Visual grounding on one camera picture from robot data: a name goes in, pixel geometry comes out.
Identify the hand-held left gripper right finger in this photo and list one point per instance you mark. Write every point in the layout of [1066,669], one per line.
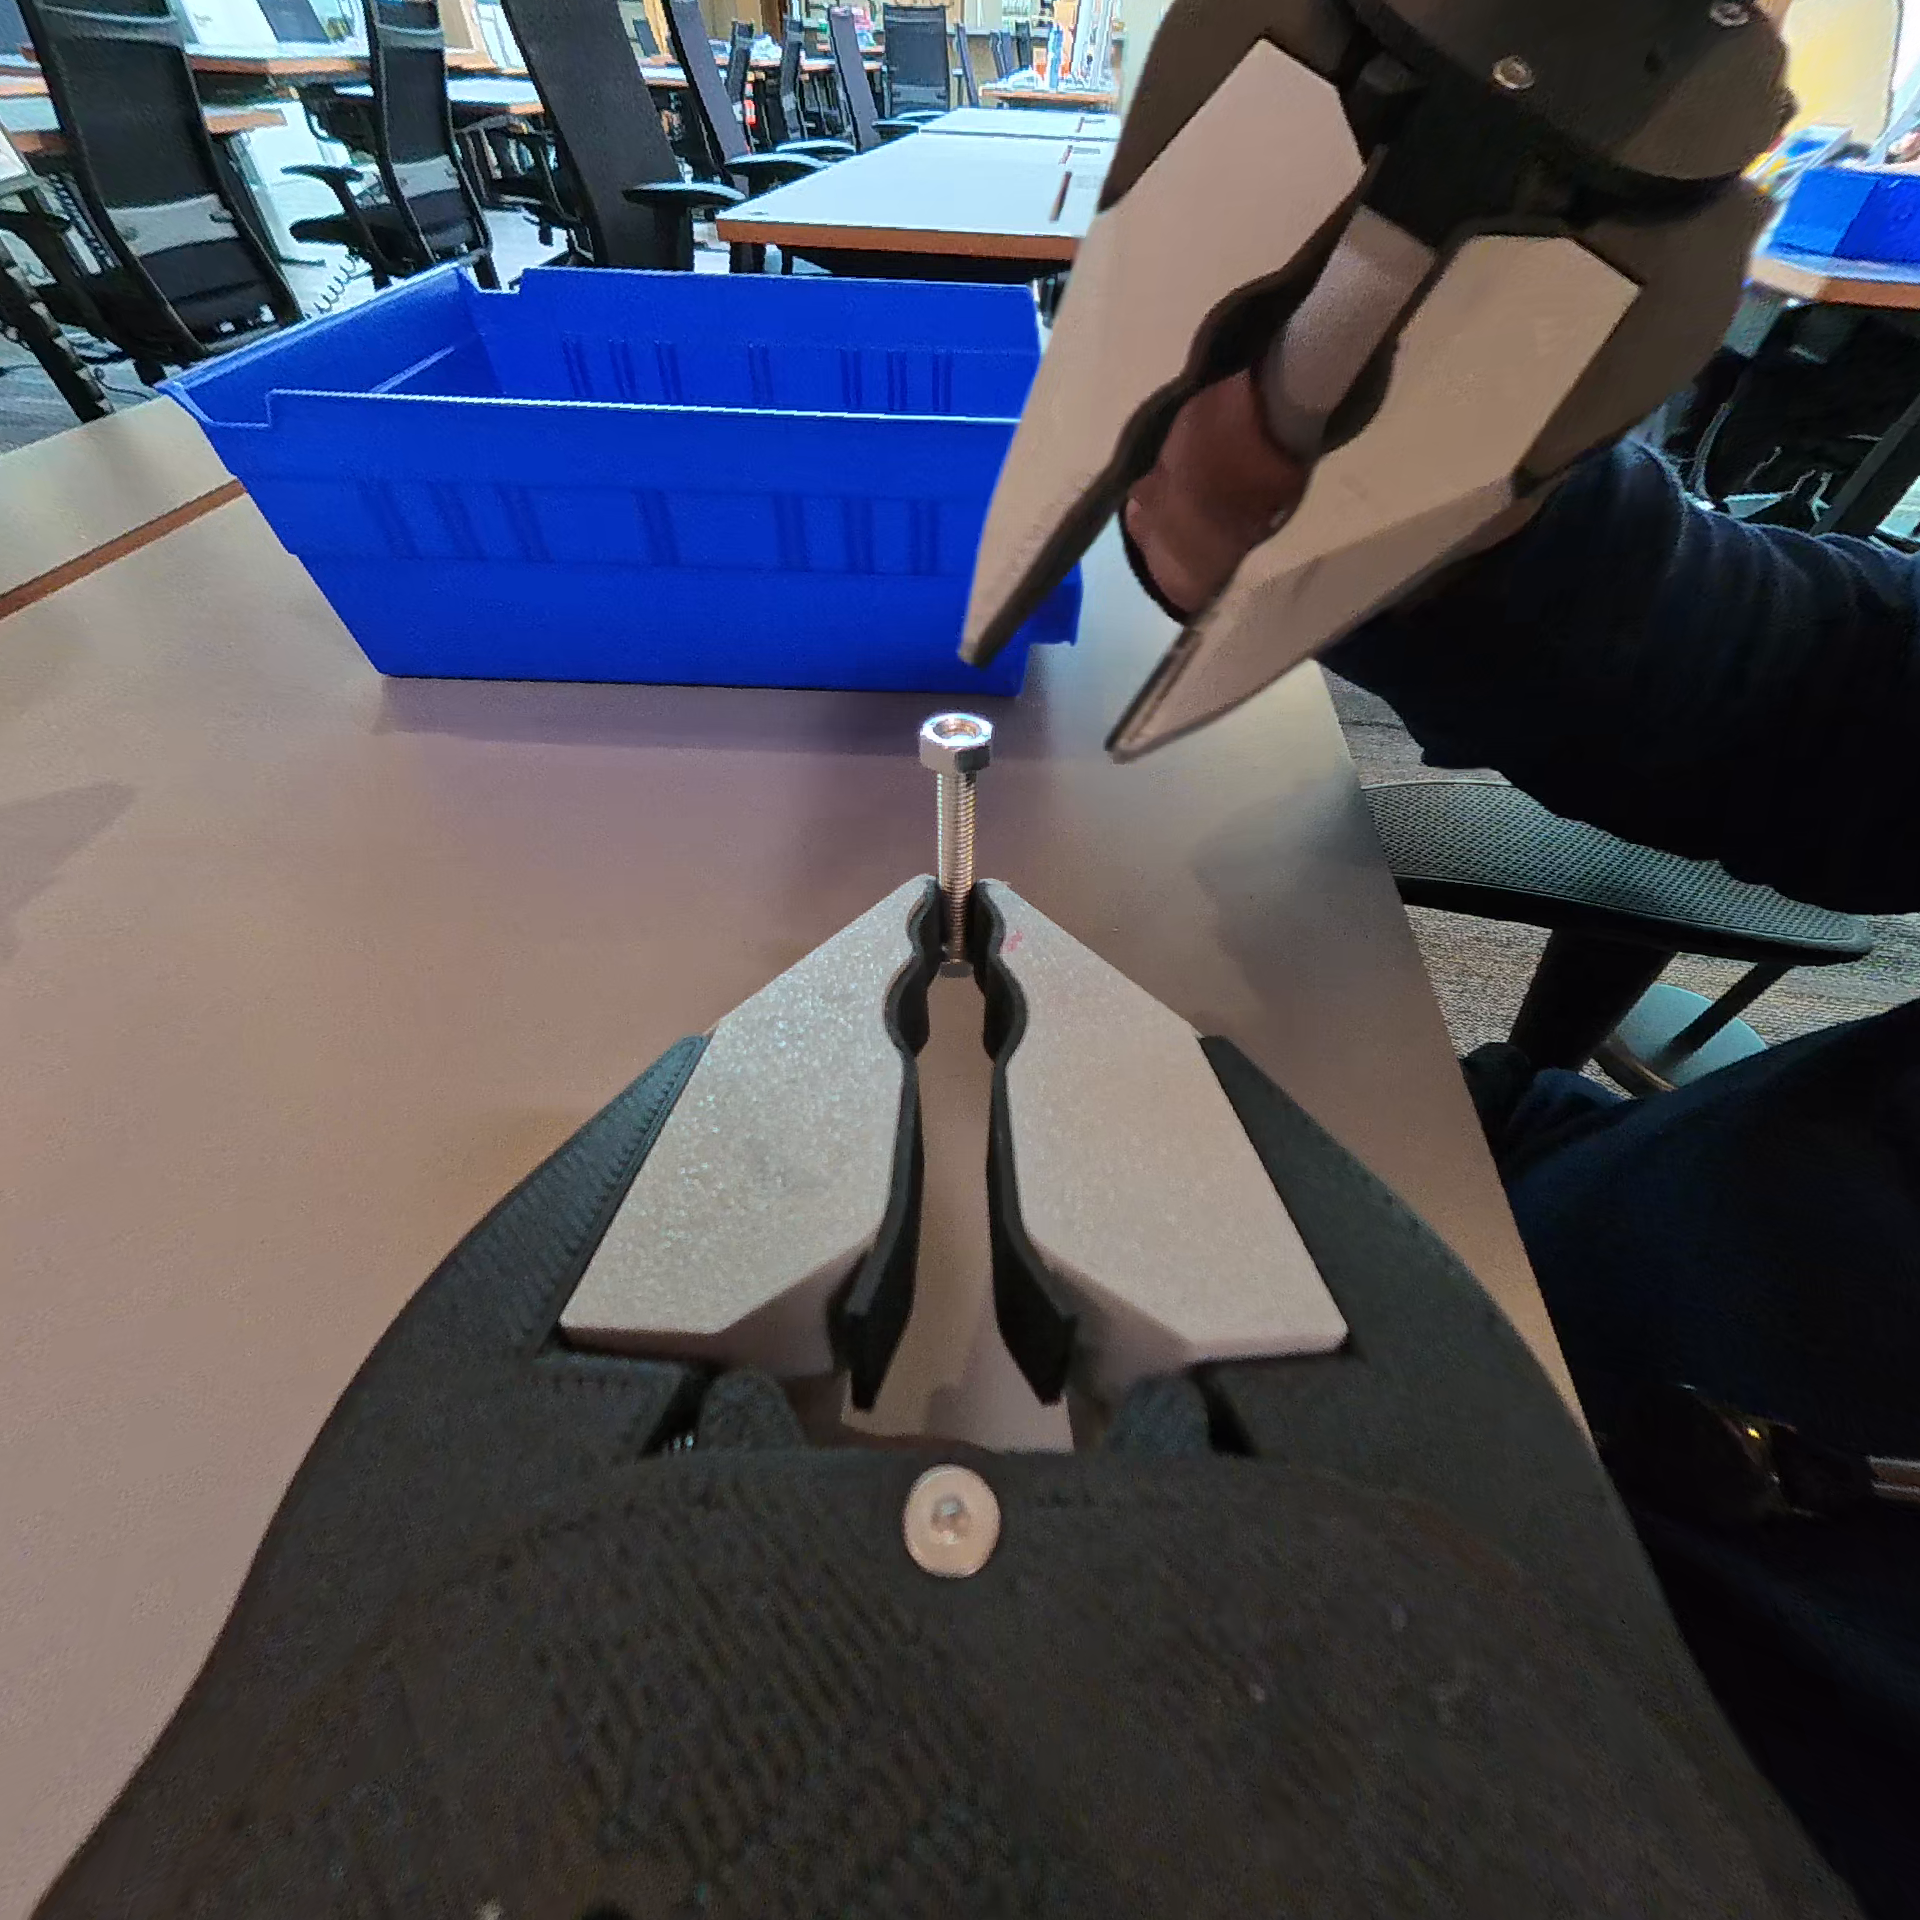
[1157,1187]

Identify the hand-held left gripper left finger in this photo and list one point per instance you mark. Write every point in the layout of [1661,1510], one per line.
[751,1171]

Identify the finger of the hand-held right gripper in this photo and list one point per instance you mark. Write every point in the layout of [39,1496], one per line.
[1139,300]
[1443,436]

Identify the silver metal bolt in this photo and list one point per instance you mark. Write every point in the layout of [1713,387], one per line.
[956,840]

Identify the silver hex nut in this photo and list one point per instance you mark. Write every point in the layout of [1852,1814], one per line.
[956,737]

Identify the person's right forearm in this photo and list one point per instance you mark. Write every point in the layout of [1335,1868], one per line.
[1652,675]

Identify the person's right hand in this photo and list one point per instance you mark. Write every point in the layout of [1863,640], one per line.
[1215,493]

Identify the grey table with wooden edge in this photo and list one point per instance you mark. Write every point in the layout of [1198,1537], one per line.
[929,196]
[90,481]
[1036,121]

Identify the small blue box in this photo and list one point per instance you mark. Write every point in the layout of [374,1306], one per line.
[1856,217]

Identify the black office chair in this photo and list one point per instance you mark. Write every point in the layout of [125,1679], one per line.
[598,118]
[916,60]
[735,107]
[416,151]

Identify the cluttered wooden-edged table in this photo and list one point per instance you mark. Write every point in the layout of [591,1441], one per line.
[1846,281]

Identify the black bags under table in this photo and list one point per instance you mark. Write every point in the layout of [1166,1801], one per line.
[1800,405]

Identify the blue plastic bin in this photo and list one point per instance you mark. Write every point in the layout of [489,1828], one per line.
[675,555]

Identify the person's leg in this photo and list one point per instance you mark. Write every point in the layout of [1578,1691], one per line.
[1741,1277]

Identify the black chair with grey cushion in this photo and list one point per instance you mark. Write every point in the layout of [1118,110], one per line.
[167,196]

